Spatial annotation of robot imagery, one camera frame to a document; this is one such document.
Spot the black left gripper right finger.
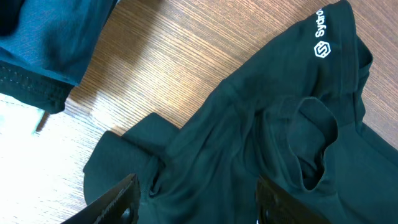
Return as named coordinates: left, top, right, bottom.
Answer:
left=256, top=176, right=330, bottom=224

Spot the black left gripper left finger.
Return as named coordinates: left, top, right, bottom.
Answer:
left=62, top=174, right=141, bottom=224

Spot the black polo shirt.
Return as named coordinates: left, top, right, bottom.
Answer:
left=83, top=1, right=397, bottom=223

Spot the folded black garment underneath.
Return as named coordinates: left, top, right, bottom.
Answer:
left=1, top=61, right=74, bottom=114

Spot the folded white garment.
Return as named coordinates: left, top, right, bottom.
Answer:
left=1, top=94, right=45, bottom=135

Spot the folded blue garment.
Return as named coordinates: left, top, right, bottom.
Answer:
left=1, top=0, right=118, bottom=85

